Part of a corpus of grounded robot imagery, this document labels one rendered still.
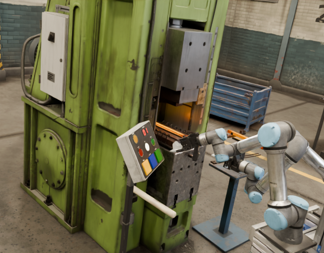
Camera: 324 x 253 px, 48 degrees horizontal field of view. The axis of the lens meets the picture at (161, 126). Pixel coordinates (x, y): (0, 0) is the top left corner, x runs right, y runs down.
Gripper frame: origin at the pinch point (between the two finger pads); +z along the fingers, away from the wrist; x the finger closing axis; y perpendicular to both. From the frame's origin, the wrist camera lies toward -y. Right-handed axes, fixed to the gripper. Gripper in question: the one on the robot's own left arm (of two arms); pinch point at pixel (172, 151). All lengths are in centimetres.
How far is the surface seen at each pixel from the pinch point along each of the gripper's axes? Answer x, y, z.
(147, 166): 19.8, 0.4, 9.6
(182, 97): -37.3, 26.4, -5.0
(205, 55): -54, 48, -26
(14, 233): -1, -31, 157
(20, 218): -20, -26, 167
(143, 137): 9.9, 15.5, 10.4
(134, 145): 23.9, 15.1, 10.4
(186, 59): -36, 50, -18
